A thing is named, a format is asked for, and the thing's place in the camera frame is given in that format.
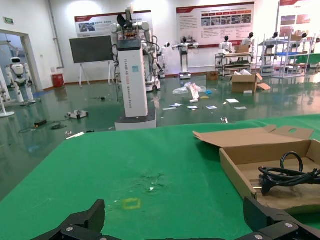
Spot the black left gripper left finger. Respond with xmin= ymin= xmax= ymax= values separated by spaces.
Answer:
xmin=29 ymin=199 xmax=113 ymax=240

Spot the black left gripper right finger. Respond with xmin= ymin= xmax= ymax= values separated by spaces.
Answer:
xmin=236 ymin=196 xmax=320 ymax=240

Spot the black power cable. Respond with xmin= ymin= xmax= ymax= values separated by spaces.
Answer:
xmin=253 ymin=151 xmax=320 ymax=196

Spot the torn-edged open cardboard box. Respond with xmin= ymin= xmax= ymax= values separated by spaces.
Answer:
xmin=192 ymin=124 xmax=320 ymax=215

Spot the large open cardboard box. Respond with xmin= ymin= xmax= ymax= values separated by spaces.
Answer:
xmin=229 ymin=72 xmax=272 ymax=94

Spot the green table cloth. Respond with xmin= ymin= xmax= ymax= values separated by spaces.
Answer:
xmin=0 ymin=114 xmax=320 ymax=240

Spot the white stick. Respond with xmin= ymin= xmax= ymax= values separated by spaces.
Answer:
xmin=65 ymin=131 xmax=86 ymax=140

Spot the white device on floor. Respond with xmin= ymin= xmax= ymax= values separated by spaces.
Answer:
xmin=65 ymin=109 xmax=89 ymax=120

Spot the white floor stand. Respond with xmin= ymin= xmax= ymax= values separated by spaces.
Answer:
xmin=0 ymin=67 xmax=16 ymax=118

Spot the red waste bin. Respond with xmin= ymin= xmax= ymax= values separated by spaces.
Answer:
xmin=51 ymin=73 xmax=65 ymax=88

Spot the white tower wheeled robot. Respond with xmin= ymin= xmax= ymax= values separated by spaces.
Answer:
xmin=109 ymin=6 xmax=158 ymax=131

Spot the white packaging carton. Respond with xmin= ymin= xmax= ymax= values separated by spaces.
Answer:
xmin=186 ymin=83 xmax=201 ymax=104

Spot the clear plastic bag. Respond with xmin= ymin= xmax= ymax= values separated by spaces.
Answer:
xmin=172 ymin=82 xmax=207 ymax=95

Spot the metal workbench rack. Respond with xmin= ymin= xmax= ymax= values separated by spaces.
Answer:
xmin=214 ymin=51 xmax=253 ymax=76

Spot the white shelving rack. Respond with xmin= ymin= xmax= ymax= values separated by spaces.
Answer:
xmin=257 ymin=33 xmax=314 ymax=79

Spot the grey-armed robot on wheeled base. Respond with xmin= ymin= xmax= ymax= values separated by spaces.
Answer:
xmin=141 ymin=34 xmax=162 ymax=93

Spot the black display on white stand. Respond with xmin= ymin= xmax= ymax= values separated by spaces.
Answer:
xmin=69 ymin=35 xmax=115 ymax=87

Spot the white humanoid robot black head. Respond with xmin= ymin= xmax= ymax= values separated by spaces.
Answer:
xmin=218 ymin=35 xmax=234 ymax=55
xmin=240 ymin=32 xmax=257 ymax=54

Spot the white pedestal robot arms outstretched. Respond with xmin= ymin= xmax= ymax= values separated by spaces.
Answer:
xmin=171 ymin=36 xmax=200 ymax=80

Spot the grey wall pipe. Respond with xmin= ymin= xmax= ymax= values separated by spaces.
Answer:
xmin=48 ymin=0 xmax=65 ymax=70

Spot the wall poster with grey photo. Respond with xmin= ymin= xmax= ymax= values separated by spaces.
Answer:
xmin=74 ymin=10 xmax=153 ymax=39

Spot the wide red-header wall poster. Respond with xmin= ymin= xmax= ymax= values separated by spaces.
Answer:
xmin=176 ymin=1 xmax=255 ymax=49

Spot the wall poster with red photos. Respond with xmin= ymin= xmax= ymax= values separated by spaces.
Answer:
xmin=276 ymin=0 xmax=320 ymax=39

